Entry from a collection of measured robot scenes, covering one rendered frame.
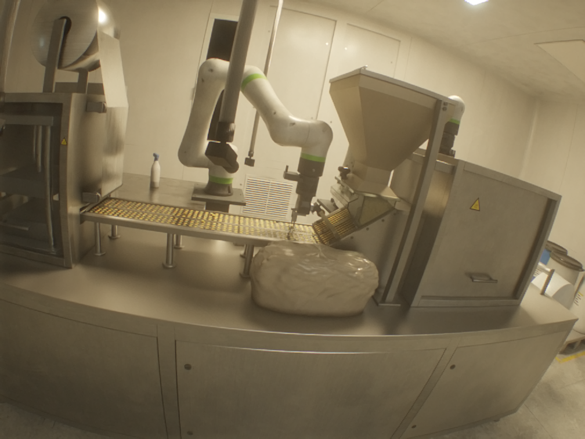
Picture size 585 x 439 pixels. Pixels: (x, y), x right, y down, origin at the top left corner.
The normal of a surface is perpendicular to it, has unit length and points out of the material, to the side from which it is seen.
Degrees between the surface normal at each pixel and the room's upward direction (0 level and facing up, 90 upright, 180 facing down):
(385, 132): 114
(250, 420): 90
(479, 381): 90
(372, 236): 90
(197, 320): 0
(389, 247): 90
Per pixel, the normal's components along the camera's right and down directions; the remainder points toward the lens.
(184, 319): 0.18, -0.94
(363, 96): 0.05, 0.68
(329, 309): 0.15, 0.37
